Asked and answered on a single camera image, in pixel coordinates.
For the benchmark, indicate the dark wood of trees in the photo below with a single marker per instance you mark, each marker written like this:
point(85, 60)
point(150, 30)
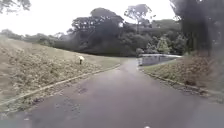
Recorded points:
point(110, 36)

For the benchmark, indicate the grey asphalt path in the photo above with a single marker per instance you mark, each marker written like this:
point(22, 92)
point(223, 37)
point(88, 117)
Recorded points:
point(123, 100)

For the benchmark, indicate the pale concrete kerb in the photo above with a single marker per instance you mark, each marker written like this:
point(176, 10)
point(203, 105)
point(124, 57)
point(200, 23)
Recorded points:
point(56, 84)

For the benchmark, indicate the concrete kerb with gravel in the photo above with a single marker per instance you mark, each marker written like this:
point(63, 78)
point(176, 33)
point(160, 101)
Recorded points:
point(173, 83)

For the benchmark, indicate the grass verge with leaves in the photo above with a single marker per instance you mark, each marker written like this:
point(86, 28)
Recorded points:
point(190, 70)

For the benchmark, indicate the leaf-strewn grass slope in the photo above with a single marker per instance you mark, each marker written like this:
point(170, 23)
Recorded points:
point(30, 66)

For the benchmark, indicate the large dark tree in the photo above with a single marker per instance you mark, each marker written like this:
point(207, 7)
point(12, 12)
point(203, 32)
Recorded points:
point(200, 23)

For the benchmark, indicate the overhanging tree branches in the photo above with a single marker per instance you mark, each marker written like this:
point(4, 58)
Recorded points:
point(15, 4)

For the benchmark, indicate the small white marker post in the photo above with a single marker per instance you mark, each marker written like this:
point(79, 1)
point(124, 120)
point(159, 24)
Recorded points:
point(80, 59)

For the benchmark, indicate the grey concrete wall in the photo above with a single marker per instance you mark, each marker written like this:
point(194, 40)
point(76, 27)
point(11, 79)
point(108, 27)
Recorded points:
point(153, 59)

